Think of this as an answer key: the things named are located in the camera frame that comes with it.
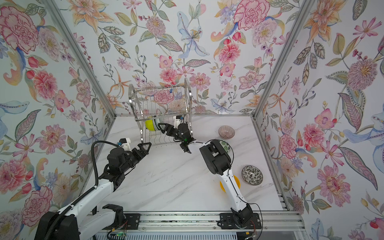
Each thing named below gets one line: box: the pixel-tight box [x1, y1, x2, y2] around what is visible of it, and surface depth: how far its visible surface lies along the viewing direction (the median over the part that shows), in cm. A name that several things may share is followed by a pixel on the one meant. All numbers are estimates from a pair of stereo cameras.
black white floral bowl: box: [241, 165, 264, 186], surface depth 90 cm
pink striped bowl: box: [218, 125, 235, 140], surface depth 109 cm
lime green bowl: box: [145, 119, 155, 131], surface depth 100 cm
